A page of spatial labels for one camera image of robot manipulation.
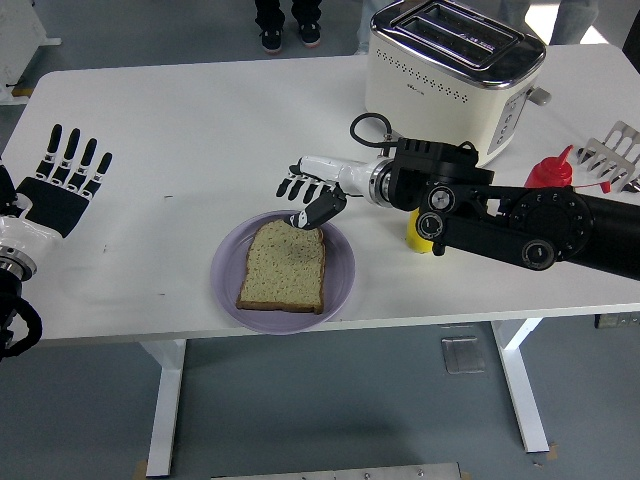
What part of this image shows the yellow squeeze bottle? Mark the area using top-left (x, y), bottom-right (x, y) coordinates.
top-left (404, 209), bottom-right (434, 255)

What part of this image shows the purple plate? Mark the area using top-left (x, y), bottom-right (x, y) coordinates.
top-left (209, 209), bottom-right (356, 335)

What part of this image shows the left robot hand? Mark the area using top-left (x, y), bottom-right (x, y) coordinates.
top-left (0, 123), bottom-right (114, 265)

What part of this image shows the metal floor outlet cover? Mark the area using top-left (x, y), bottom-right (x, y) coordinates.
top-left (440, 335), bottom-right (487, 375)

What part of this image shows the red squeeze bottle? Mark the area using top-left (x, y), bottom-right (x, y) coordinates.
top-left (523, 144), bottom-right (612, 195)

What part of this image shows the metal base plate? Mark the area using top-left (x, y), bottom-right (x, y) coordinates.
top-left (209, 462), bottom-right (464, 480)

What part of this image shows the white equipment cabinet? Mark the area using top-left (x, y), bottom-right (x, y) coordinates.
top-left (0, 0), bottom-right (64, 106)

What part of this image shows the white table leg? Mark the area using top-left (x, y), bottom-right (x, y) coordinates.
top-left (139, 338), bottom-right (189, 477)
top-left (489, 317), bottom-right (551, 455)

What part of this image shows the cream and chrome toaster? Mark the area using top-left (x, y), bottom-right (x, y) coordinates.
top-left (363, 0), bottom-right (551, 169)

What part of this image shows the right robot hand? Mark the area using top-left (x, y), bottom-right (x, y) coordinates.
top-left (276, 156), bottom-right (374, 231)

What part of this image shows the slice of bread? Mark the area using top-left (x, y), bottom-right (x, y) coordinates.
top-left (235, 219), bottom-right (326, 315)

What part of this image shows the table control box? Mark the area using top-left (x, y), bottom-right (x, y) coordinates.
top-left (594, 313), bottom-right (640, 330)

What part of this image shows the metal toast rack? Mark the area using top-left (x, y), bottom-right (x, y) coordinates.
top-left (574, 120), bottom-right (640, 194)

